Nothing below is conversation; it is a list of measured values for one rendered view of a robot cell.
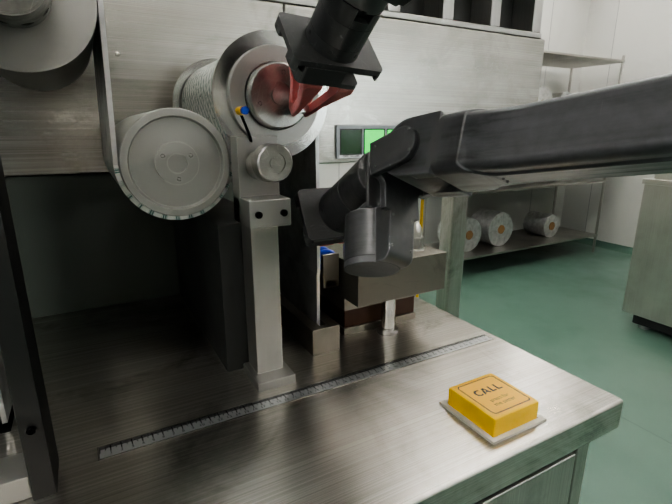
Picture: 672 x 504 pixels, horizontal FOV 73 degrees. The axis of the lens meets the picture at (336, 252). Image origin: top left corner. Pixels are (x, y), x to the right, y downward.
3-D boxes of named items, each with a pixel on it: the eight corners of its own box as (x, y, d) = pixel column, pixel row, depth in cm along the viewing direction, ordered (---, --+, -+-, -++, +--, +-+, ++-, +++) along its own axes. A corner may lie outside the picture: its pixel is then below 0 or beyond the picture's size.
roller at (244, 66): (226, 141, 52) (230, 34, 50) (183, 137, 74) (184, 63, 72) (315, 149, 58) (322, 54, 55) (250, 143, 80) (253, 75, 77)
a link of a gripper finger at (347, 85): (328, 136, 53) (365, 75, 46) (272, 133, 50) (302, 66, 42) (312, 93, 56) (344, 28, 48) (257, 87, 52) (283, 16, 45)
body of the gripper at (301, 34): (375, 85, 48) (414, 26, 42) (288, 75, 43) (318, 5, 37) (356, 42, 50) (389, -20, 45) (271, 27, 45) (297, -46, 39)
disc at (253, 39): (210, 154, 52) (214, 16, 49) (209, 154, 53) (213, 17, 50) (323, 163, 60) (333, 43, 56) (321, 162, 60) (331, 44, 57)
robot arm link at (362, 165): (409, 153, 48) (362, 139, 46) (411, 212, 46) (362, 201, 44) (377, 180, 54) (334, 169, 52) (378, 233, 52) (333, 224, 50)
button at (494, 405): (493, 439, 47) (495, 419, 46) (446, 404, 53) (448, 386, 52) (537, 419, 50) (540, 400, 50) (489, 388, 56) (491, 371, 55)
